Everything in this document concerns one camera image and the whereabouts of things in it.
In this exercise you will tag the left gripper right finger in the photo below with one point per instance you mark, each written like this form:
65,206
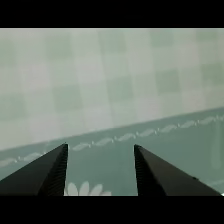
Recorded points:
156,178

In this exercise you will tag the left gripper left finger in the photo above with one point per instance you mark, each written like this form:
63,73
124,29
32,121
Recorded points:
43,176

